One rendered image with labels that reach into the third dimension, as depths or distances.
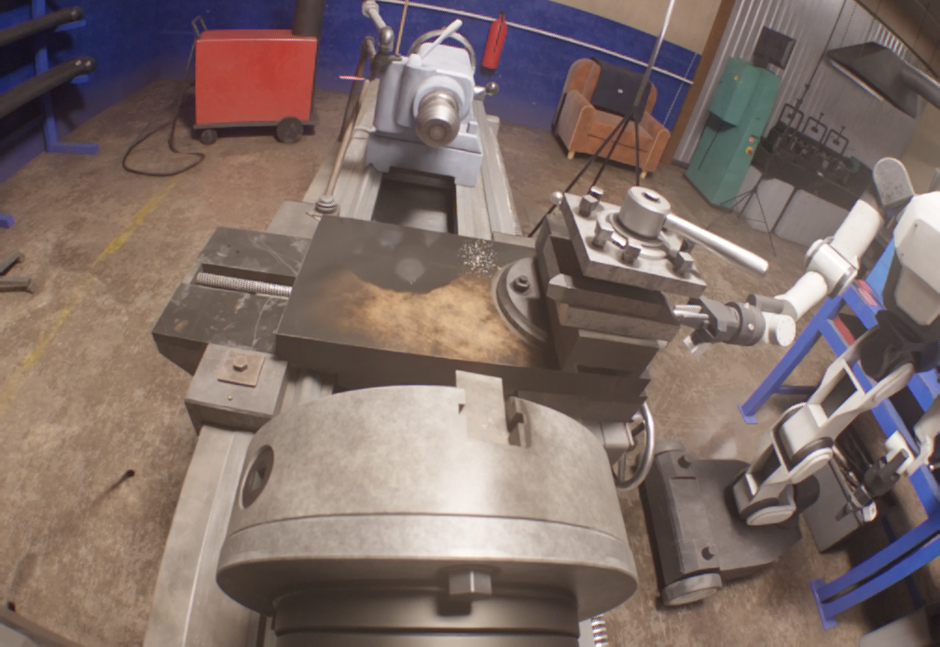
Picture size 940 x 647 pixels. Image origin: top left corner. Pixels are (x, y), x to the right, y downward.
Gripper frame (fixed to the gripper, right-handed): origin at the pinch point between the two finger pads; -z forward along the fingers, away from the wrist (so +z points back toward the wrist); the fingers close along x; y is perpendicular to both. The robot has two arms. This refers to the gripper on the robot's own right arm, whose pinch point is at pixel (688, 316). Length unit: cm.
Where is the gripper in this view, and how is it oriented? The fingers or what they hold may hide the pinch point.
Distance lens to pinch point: 94.2
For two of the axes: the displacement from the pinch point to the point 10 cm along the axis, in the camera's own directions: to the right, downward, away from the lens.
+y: 2.1, -8.4, -4.9
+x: -0.8, -5.2, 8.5
